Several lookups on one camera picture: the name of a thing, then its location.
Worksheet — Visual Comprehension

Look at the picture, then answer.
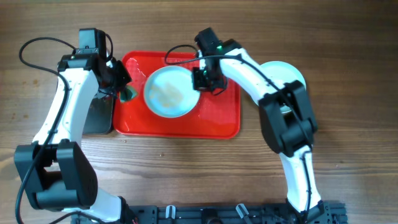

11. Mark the black mounting rail base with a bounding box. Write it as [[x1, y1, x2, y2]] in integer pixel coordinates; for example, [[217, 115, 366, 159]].
[[70, 202, 348, 224]]

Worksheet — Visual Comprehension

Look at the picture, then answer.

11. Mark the red plastic tray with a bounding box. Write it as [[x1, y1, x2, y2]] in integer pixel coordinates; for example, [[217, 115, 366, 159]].
[[113, 50, 241, 139]]

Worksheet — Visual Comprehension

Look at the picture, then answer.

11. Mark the black water tray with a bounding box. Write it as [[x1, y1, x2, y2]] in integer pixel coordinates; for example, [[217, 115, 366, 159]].
[[55, 58, 115, 135]]

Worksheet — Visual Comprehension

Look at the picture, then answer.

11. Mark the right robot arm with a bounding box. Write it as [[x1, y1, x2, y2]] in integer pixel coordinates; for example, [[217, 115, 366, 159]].
[[193, 27, 321, 214]]

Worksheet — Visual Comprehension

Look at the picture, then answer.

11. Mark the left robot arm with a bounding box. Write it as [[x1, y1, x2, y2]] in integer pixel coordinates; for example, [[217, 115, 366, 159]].
[[14, 28, 138, 223]]

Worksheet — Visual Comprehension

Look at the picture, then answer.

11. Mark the large white plate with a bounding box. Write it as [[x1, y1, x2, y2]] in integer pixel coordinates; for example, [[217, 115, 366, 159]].
[[250, 61, 307, 105]]

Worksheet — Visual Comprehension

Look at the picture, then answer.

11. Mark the green yellow sponge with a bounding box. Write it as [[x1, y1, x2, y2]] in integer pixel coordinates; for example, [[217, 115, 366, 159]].
[[119, 85, 137, 103]]

